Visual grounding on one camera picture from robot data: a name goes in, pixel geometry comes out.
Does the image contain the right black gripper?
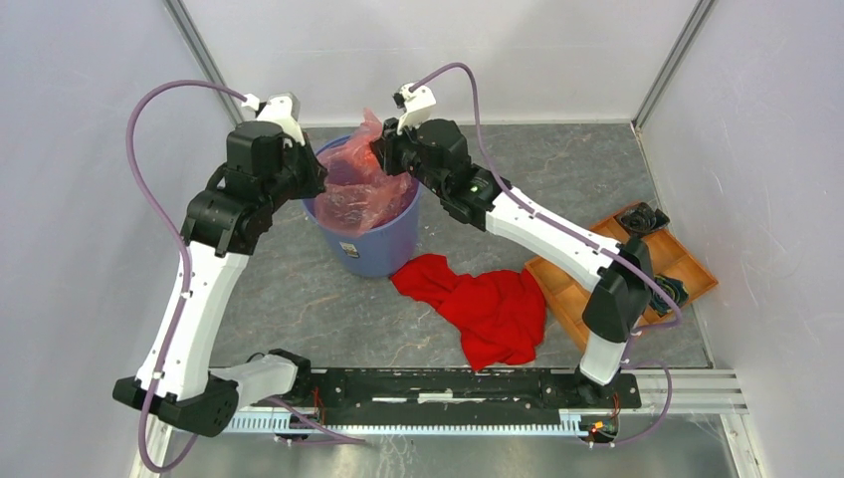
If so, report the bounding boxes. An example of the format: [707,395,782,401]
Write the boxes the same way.
[369,112,448,198]

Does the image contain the red translucent trash bag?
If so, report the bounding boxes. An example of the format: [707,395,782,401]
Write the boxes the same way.
[314,108,416,237]

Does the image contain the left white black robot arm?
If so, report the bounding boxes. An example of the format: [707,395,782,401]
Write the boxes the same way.
[112,120,326,437]

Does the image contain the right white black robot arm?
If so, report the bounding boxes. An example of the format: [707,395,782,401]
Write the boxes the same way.
[370,118,654,406]

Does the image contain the blue plastic trash bin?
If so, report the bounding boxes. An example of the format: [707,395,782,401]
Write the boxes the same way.
[303,135,421,278]

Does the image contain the red cloth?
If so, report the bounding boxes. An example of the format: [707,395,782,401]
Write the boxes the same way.
[390,254,546,371]

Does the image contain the black roll in far compartment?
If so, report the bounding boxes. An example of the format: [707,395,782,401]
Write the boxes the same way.
[615,202,670,238]

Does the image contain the black roll in compartment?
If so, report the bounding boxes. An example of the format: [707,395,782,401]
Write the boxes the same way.
[650,274,690,317]
[615,202,670,238]

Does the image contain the orange compartment tray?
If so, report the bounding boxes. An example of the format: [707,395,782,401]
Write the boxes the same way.
[524,202,720,355]

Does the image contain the black roll in right compartment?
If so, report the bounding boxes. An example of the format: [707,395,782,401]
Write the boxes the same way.
[650,274,690,317]

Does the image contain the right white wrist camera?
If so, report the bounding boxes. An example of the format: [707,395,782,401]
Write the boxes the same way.
[393,83,436,135]

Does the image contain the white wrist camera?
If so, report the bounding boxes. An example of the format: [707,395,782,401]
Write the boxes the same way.
[393,83,436,135]
[240,93,307,146]

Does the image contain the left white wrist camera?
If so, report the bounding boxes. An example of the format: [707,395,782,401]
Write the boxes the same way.
[240,93,307,146]

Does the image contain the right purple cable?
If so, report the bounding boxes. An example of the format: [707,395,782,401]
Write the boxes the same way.
[408,62,685,448]

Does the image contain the left aluminium frame post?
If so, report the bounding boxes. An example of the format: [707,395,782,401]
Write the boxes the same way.
[162,0,244,125]

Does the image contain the aluminium frame post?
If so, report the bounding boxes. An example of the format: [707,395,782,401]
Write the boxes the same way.
[631,0,717,131]
[162,0,244,125]

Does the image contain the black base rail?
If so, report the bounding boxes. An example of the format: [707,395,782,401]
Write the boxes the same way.
[283,367,642,426]

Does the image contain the right aluminium frame post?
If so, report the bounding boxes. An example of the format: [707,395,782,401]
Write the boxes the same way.
[631,0,717,131]

